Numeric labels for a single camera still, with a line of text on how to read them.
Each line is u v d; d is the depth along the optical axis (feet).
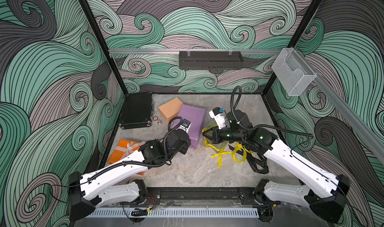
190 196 2.45
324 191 1.24
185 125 1.97
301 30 2.76
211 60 3.12
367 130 1.73
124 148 2.59
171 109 3.38
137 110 3.70
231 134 1.81
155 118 3.42
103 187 1.36
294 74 2.50
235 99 1.61
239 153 2.88
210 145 2.81
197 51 3.02
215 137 1.87
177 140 1.61
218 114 1.97
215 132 1.87
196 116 2.96
